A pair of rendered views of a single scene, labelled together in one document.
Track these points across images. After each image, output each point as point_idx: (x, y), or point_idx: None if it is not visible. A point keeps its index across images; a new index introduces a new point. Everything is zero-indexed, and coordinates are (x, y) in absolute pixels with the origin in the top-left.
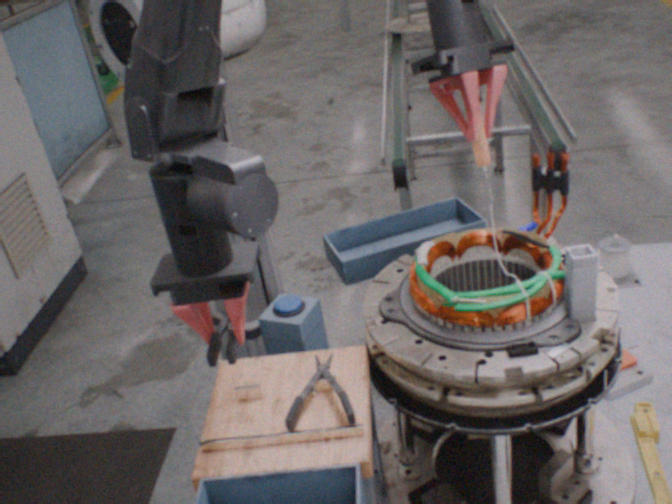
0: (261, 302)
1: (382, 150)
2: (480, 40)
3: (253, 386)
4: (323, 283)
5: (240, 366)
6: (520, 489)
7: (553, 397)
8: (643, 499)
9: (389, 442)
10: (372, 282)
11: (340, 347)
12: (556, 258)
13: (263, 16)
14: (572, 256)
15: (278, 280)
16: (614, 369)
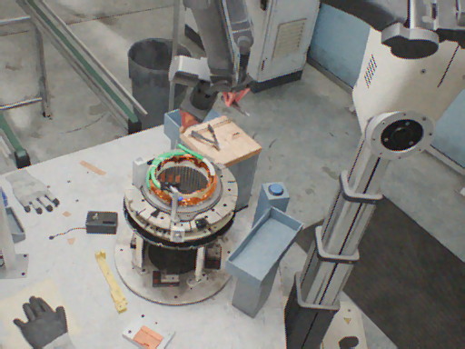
0: (322, 232)
1: None
2: (190, 94)
3: (233, 134)
4: None
5: (252, 146)
6: (161, 250)
7: None
8: (111, 264)
9: (224, 243)
10: (234, 180)
11: (224, 163)
12: (153, 177)
13: (366, 135)
14: (142, 156)
15: (326, 240)
16: (124, 204)
